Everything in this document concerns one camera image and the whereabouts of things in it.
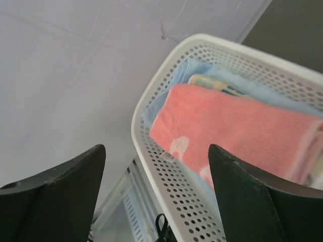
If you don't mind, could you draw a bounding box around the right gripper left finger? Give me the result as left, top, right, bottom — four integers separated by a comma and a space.
1, 144, 106, 241

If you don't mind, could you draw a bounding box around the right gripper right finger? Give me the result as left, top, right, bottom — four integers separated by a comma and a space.
208, 144, 322, 241

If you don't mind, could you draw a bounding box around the white perforated plastic basket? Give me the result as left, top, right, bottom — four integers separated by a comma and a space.
131, 34, 322, 241

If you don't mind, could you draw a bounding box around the left aluminium frame post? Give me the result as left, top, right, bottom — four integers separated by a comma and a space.
236, 0, 272, 43

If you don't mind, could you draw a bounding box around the grey slotted cable duct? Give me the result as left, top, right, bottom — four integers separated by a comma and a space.
123, 191, 149, 242

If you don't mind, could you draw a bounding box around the light blue folded towel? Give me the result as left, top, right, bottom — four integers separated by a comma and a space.
142, 59, 322, 189

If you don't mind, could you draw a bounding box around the cream lettered folded towel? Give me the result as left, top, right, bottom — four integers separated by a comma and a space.
188, 74, 253, 99

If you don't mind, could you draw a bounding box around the pink bunny towel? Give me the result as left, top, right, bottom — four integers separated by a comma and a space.
149, 84, 322, 185

